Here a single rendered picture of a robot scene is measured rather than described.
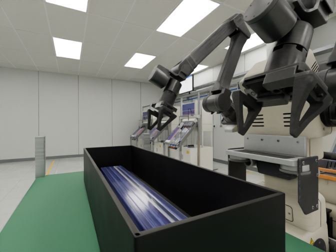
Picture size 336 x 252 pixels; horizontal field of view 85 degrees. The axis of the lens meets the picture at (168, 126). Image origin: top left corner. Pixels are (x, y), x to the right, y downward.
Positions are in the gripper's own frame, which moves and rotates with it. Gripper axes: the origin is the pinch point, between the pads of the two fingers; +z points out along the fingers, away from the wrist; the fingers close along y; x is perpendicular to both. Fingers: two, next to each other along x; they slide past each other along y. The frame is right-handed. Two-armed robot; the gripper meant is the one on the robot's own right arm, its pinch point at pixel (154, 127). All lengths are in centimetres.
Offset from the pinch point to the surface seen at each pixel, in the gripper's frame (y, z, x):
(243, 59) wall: -272, -319, 258
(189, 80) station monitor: -296, -190, 149
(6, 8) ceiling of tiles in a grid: -316, -112, -186
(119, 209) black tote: 46, 16, -18
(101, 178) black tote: 34.8, 16.1, -18.2
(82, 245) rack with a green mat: 30.6, 27.2, -15.3
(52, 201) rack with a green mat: 8.5, 30.0, -20.2
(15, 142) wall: -687, 135, -138
